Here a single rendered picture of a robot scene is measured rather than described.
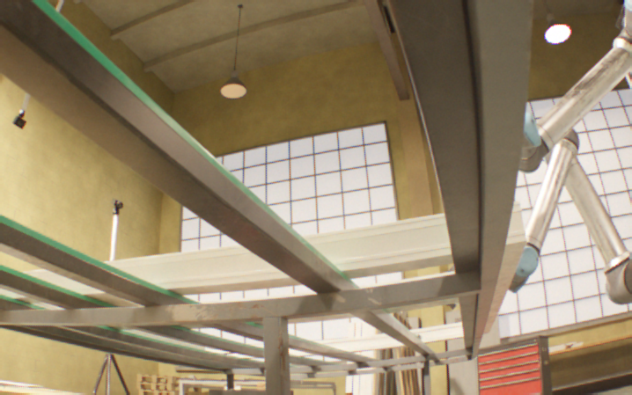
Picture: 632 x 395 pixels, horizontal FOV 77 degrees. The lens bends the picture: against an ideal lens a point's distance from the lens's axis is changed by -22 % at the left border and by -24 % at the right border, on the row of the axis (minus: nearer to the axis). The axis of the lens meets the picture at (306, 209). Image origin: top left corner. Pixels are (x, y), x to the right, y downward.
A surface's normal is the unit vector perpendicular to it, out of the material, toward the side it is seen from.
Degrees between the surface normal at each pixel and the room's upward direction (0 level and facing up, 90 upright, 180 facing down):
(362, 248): 90
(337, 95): 90
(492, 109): 180
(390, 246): 90
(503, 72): 180
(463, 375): 90
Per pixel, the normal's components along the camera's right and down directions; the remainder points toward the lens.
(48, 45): 0.95, -0.15
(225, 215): 0.04, 0.93
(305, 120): -0.33, -0.34
